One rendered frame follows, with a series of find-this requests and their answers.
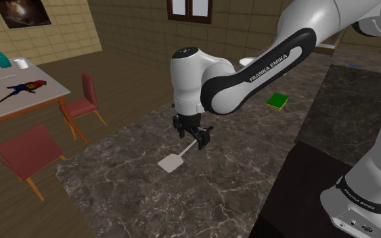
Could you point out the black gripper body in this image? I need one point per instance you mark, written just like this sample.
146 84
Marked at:
187 120

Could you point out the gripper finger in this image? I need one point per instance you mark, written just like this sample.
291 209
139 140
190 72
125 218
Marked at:
202 137
181 132

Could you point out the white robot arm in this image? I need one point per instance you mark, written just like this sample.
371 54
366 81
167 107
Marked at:
190 82

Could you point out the grey spatula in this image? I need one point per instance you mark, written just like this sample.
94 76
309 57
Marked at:
171 162

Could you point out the green and yellow sponge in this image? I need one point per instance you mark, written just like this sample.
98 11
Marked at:
277 100

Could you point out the red wooden chair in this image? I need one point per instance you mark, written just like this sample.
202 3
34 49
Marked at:
84 105
28 150

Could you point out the brown-framed window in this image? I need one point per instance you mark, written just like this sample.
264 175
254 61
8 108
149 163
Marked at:
190 10

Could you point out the dark robot stand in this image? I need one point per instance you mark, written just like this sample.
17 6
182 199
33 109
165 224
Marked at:
295 197

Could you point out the dark wall picture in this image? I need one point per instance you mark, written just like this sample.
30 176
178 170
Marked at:
22 11

